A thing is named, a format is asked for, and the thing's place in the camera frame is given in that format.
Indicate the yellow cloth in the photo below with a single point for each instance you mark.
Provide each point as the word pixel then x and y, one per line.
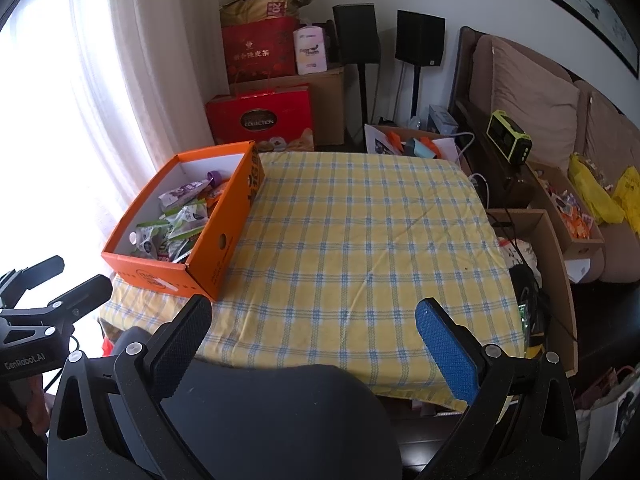
pixel 595 195

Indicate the red plastic bag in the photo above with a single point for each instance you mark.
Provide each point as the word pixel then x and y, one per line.
pixel 107 349

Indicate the red cookie gift box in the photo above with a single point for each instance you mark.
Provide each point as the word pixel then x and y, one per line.
pixel 225 120

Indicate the person's left hand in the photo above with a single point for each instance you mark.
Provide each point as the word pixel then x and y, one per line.
pixel 37 412

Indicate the purple cap drink pouch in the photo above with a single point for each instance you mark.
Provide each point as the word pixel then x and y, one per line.
pixel 180 192

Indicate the orange cardboard box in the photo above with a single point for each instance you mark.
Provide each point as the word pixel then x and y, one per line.
pixel 220 260

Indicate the yellow plastic bag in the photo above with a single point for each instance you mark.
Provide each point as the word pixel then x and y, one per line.
pixel 630 200

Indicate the brown sofa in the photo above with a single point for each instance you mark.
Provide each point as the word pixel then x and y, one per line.
pixel 530 90

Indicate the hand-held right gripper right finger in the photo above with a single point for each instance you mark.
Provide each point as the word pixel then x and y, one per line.
pixel 447 355

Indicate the green edged brownie packet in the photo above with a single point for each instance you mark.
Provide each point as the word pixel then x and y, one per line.
pixel 190 216

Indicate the white flap cardboard box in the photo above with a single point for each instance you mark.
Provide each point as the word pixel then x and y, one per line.
pixel 380 142

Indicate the yellow plaid tablecloth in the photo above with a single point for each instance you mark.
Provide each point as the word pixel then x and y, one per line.
pixel 350 240

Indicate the small green white packet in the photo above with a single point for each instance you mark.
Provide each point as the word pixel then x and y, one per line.
pixel 150 240

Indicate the orange teal device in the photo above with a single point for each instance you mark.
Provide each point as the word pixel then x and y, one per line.
pixel 425 150

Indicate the black speaker on stand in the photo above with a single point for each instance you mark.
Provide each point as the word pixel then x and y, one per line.
pixel 420 37
pixel 356 32

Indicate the red gift bag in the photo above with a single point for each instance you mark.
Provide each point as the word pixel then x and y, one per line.
pixel 255 40

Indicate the lime green power station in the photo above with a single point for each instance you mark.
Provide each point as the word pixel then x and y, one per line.
pixel 507 137

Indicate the grey blue carton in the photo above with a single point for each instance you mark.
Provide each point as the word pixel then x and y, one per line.
pixel 442 120

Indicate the white tissue pack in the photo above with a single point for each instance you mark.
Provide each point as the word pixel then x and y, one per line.
pixel 310 50

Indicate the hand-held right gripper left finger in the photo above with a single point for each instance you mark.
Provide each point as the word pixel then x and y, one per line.
pixel 180 355

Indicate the white sheer curtain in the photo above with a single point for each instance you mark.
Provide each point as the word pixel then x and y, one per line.
pixel 100 85

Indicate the large green white seaweed packet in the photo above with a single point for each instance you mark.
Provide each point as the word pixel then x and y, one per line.
pixel 180 245

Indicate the orange snack packet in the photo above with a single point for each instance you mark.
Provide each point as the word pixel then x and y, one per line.
pixel 217 195

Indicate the brown printed gift bag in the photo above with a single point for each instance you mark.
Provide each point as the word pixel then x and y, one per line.
pixel 250 7

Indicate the white plastic bag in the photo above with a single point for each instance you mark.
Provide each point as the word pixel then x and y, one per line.
pixel 517 255

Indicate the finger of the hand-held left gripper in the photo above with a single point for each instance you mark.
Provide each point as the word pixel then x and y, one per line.
pixel 85 292
pixel 35 272

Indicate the white paper shopping bag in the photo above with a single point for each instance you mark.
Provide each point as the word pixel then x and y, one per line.
pixel 600 420

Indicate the open brown cardboard box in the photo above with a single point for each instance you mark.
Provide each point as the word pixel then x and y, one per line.
pixel 557 270

